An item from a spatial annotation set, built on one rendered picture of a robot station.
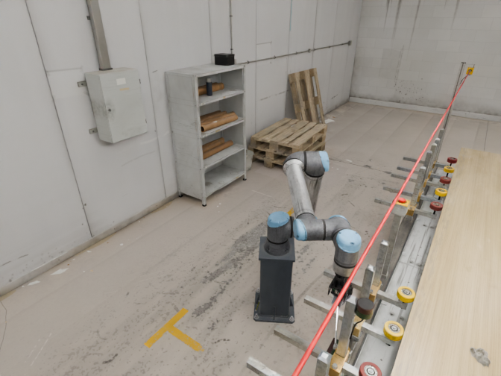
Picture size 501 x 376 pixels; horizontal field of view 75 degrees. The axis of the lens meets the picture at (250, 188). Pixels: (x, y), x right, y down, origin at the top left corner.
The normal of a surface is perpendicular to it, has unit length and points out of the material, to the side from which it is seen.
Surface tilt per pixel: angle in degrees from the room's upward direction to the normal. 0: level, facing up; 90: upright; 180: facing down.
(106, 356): 0
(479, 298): 0
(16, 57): 90
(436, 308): 0
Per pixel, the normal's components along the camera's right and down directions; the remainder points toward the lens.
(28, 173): 0.83, 0.26
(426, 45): -0.57, 0.39
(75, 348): 0.00, -0.88
